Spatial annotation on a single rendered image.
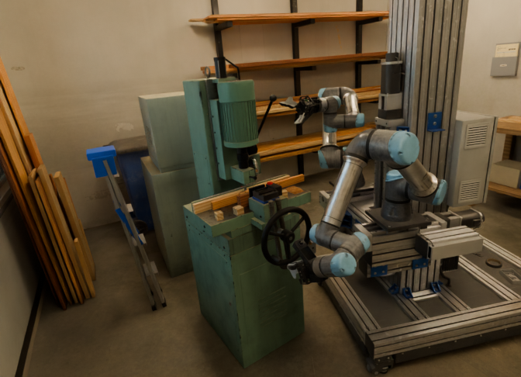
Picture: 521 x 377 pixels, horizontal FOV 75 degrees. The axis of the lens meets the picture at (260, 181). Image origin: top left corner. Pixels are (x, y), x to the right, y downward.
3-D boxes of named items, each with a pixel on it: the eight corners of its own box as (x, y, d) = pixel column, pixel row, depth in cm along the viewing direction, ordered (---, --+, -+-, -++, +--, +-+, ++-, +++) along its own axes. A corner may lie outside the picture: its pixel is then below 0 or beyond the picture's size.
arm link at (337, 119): (343, 133, 185) (343, 112, 182) (322, 133, 187) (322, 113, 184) (343, 129, 192) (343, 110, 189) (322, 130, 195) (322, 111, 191)
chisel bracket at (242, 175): (244, 188, 173) (243, 171, 170) (231, 181, 184) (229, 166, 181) (257, 184, 176) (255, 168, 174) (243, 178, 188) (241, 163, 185)
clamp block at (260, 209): (263, 223, 158) (263, 205, 155) (249, 214, 169) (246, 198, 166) (289, 214, 165) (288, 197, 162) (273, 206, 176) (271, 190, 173)
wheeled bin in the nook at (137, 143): (127, 245, 333) (105, 149, 301) (120, 225, 379) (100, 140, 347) (190, 226, 360) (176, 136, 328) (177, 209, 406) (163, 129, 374)
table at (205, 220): (221, 246, 147) (219, 233, 145) (193, 223, 172) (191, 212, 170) (323, 206, 178) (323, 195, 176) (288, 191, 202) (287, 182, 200)
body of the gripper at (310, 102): (298, 96, 172) (316, 93, 178) (292, 108, 178) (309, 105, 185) (307, 106, 169) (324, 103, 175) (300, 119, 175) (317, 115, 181)
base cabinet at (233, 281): (243, 370, 186) (229, 257, 162) (199, 313, 232) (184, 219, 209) (305, 331, 208) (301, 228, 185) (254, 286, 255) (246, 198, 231)
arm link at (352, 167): (347, 121, 133) (301, 238, 128) (373, 123, 125) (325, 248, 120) (360, 133, 141) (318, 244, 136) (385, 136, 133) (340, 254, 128)
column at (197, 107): (215, 212, 193) (197, 80, 170) (198, 201, 211) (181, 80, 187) (248, 201, 204) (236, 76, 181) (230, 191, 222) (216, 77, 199)
